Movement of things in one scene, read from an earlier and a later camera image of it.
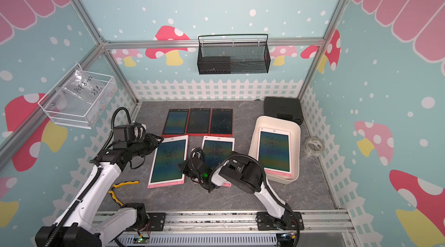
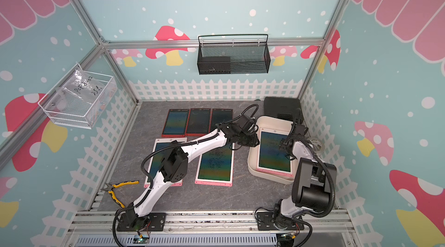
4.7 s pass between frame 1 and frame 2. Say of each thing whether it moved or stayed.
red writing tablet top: stayed
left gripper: moved
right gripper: moved
